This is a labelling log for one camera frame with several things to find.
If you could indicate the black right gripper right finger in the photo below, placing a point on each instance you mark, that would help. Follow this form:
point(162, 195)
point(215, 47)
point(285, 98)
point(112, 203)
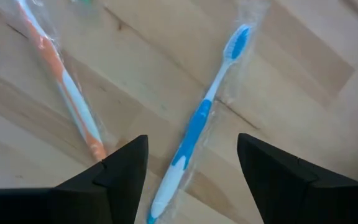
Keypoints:
point(306, 202)

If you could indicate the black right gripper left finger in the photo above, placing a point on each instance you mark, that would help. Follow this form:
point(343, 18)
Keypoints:
point(73, 205)

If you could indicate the orange toothbrush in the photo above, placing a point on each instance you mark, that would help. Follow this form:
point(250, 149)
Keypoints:
point(73, 99)

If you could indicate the blue toothbrush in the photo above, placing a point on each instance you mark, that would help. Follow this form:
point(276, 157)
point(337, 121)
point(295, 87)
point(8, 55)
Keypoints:
point(194, 127)

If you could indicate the green toothbrush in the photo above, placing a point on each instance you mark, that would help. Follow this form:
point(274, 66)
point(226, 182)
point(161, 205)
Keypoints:
point(84, 1)

